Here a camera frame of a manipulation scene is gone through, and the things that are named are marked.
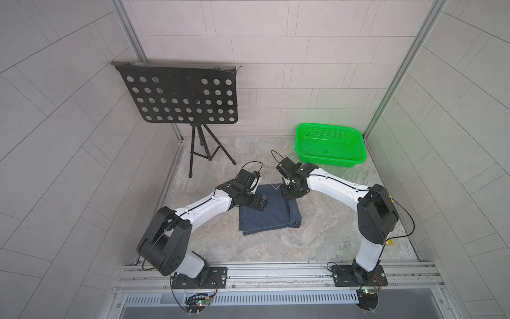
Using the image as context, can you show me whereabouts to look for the dark blue embroidered pillowcase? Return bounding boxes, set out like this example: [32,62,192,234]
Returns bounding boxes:
[239,183,302,236]

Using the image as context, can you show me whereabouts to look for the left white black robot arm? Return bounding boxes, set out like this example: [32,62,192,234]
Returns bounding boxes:
[136,169,267,284]

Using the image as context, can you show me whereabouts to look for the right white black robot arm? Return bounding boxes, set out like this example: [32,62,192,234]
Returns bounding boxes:
[276,158,399,280]

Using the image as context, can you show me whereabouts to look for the green plastic basket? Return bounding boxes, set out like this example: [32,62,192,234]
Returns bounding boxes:
[295,123,367,167]

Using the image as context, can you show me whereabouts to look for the left green circuit board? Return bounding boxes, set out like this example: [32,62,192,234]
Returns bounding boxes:
[185,293,213,315]

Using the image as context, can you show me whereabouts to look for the green circuit board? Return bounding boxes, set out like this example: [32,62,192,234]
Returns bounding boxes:
[356,289,379,312]
[185,293,213,315]

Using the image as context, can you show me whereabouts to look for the black perforated music stand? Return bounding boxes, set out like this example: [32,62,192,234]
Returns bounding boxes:
[112,62,239,160]

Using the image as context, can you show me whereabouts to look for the right green circuit board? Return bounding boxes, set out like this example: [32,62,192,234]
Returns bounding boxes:
[356,289,379,312]

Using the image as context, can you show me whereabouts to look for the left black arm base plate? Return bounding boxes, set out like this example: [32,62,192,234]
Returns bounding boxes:
[171,267,228,289]

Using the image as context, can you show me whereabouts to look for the aluminium front rail frame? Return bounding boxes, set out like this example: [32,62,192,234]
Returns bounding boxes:
[97,261,461,318]

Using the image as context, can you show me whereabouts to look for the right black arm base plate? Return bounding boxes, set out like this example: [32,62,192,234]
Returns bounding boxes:
[328,265,389,288]

